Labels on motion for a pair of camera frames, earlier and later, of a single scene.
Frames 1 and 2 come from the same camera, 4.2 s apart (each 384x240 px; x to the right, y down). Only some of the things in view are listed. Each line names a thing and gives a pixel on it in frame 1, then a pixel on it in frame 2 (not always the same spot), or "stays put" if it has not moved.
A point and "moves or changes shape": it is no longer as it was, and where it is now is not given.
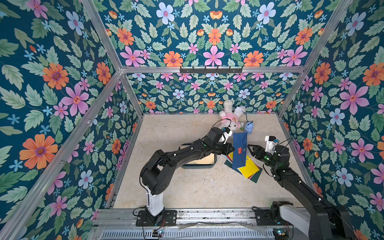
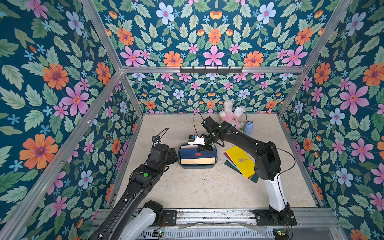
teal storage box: x=197 y=165 stays put
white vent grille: x=188 y=235 stays put
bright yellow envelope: x=250 y=168 stays put
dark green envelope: x=255 y=178 stays put
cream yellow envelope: x=209 y=159 stays put
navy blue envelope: x=239 y=145 moves or changes shape
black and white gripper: x=270 y=143 to x=193 y=139
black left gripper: x=226 y=151 to x=172 y=155
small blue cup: x=249 y=127 stays put
